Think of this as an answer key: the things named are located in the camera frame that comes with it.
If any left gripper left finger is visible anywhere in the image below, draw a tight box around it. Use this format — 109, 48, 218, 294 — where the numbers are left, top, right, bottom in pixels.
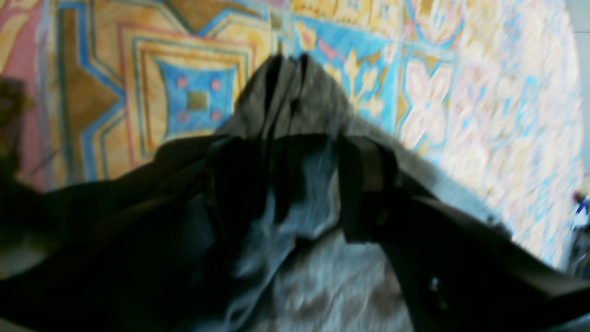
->
1, 136, 264, 332

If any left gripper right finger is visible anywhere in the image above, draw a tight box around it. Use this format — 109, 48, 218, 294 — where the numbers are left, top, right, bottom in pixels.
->
337, 136, 590, 332

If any grey t-shirt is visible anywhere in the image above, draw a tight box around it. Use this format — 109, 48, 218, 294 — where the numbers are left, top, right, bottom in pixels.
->
180, 53, 517, 332

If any patterned colourful tablecloth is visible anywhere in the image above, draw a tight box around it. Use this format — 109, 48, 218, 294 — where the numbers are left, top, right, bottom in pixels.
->
1, 0, 587, 267

